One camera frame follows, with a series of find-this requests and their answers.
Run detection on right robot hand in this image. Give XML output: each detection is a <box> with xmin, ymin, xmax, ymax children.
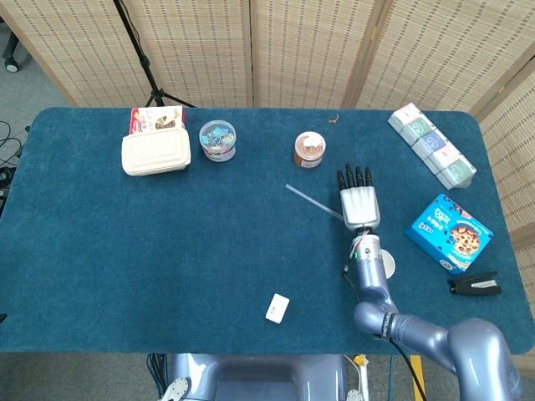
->
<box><xmin>336</xmin><ymin>163</ymin><xmax>383</xmax><ymax>231</ymax></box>

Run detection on clear plastic straw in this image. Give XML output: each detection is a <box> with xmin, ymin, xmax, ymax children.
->
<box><xmin>284</xmin><ymin>183</ymin><xmax>345</xmax><ymax>221</ymax></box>

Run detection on flower print paper cup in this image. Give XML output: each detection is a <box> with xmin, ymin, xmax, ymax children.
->
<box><xmin>380</xmin><ymin>250</ymin><xmax>397</xmax><ymax>281</ymax></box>

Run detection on clear jar of rubber bands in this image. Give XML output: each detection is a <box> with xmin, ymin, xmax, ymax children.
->
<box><xmin>293</xmin><ymin>130</ymin><xmax>328</xmax><ymax>170</ymax></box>

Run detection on blue cookie box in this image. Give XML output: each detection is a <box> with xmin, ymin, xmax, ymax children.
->
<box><xmin>403</xmin><ymin>192</ymin><xmax>495</xmax><ymax>276</ymax></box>

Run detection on wrapped tissue packet bundle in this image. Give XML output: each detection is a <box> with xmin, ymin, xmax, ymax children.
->
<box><xmin>387</xmin><ymin>102</ymin><xmax>478</xmax><ymax>191</ymax></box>

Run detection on small white box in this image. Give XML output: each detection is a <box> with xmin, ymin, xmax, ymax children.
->
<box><xmin>264</xmin><ymin>292</ymin><xmax>292</xmax><ymax>325</ymax></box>

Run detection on black stapler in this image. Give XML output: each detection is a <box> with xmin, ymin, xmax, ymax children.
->
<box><xmin>446</xmin><ymin>270</ymin><xmax>503</xmax><ymax>298</ymax></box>

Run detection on clear jar of binder clips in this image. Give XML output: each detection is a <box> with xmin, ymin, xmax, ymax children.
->
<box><xmin>198</xmin><ymin>119</ymin><xmax>238</xmax><ymax>163</ymax></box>

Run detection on purple grey robot torso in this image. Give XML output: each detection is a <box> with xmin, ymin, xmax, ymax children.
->
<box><xmin>166</xmin><ymin>353</ymin><xmax>350</xmax><ymax>401</ymax></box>

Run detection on beige lidded lunch box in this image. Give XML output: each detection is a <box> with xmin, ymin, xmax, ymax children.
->
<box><xmin>120</xmin><ymin>127</ymin><xmax>193</xmax><ymax>179</ymax></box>

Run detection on red snack box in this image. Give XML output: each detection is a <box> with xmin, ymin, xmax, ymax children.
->
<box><xmin>129</xmin><ymin>104</ymin><xmax>187</xmax><ymax>136</ymax></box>

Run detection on teal blue table cloth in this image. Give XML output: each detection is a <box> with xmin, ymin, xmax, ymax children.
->
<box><xmin>0</xmin><ymin>105</ymin><xmax>530</xmax><ymax>357</ymax></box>

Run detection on black tripod stand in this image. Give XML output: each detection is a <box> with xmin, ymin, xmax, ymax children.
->
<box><xmin>111</xmin><ymin>0</ymin><xmax>197</xmax><ymax>109</ymax></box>

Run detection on office chair caster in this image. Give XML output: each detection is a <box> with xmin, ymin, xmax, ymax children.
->
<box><xmin>0</xmin><ymin>23</ymin><xmax>23</xmax><ymax>74</ymax></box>

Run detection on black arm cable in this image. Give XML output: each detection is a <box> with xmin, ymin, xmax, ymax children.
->
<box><xmin>341</xmin><ymin>249</ymin><xmax>429</xmax><ymax>401</ymax></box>

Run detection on black cable bundle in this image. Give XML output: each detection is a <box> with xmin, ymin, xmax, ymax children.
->
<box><xmin>145</xmin><ymin>353</ymin><xmax>169</xmax><ymax>401</ymax></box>

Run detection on thin black cables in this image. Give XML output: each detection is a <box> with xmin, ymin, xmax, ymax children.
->
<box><xmin>0</xmin><ymin>119</ymin><xmax>27</xmax><ymax>212</ymax></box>

